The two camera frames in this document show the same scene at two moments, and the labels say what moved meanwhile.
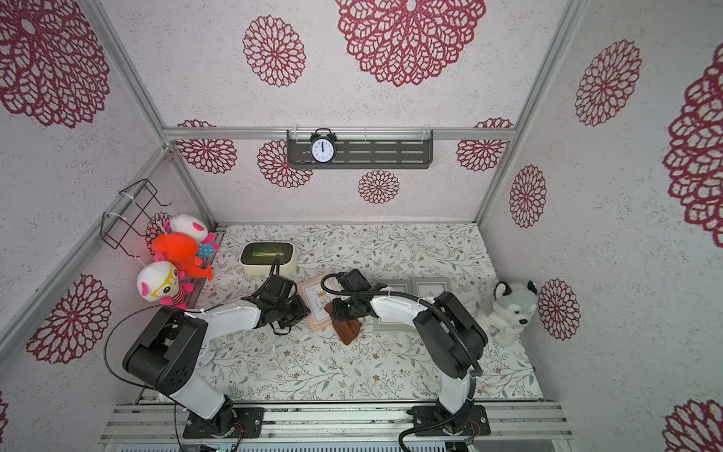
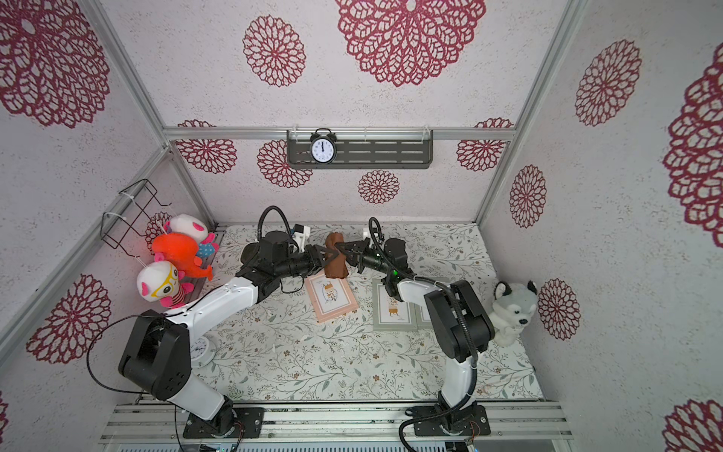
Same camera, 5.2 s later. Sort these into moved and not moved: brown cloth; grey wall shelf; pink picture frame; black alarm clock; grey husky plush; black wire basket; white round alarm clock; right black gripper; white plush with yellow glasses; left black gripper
Moved: right black gripper; pink picture frame; brown cloth; left black gripper
Not moved: black wire basket; grey husky plush; white round alarm clock; grey wall shelf; black alarm clock; white plush with yellow glasses
